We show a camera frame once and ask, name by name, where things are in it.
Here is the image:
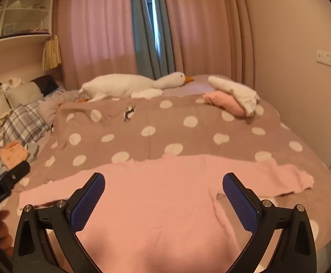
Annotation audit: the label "blue curtain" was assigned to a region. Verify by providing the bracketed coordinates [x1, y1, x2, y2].
[130, 0, 176, 81]

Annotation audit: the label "white shelf cabinet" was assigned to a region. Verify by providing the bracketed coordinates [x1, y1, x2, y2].
[0, 0, 54, 46]

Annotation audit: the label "grey cloth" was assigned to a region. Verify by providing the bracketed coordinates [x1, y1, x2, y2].
[26, 142, 40, 162]

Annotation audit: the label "plaid pillow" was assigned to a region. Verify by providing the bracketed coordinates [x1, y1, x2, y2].
[0, 99, 50, 148]

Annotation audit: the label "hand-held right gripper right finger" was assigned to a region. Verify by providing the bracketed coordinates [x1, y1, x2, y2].
[222, 172, 317, 273]

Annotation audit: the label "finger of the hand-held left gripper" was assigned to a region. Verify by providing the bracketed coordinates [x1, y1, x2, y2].
[0, 161, 31, 189]

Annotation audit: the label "polka dot blanket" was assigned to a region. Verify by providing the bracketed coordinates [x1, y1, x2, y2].
[12, 95, 331, 251]

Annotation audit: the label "pink striped shirt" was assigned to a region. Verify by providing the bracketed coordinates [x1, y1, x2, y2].
[19, 154, 315, 273]

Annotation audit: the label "person's left hand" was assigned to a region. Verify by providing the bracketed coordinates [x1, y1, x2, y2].
[0, 209, 14, 258]

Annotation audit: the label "white plush toys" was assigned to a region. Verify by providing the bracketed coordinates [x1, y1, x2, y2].
[0, 77, 25, 106]

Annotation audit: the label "pale pink duvet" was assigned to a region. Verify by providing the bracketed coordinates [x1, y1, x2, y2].
[37, 89, 80, 126]

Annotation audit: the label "folded white cloth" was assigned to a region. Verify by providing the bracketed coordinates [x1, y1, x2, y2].
[208, 75, 261, 117]

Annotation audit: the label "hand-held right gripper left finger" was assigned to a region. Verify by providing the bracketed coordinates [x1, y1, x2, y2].
[13, 172, 106, 273]

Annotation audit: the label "pink curtain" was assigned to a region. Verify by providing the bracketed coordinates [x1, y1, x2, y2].
[53, 0, 139, 91]
[162, 0, 254, 91]

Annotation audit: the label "folded pink cloth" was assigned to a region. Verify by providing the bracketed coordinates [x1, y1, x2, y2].
[203, 89, 254, 117]

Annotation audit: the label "orange cloth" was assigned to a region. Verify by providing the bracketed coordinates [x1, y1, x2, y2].
[0, 141, 31, 169]

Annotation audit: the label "white goose plush toy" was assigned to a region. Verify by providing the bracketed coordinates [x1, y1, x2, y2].
[78, 72, 195, 103]

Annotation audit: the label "dark pillow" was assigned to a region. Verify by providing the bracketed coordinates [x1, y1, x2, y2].
[30, 75, 60, 97]

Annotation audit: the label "straw tassel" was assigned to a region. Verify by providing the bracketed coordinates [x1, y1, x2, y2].
[42, 35, 62, 71]

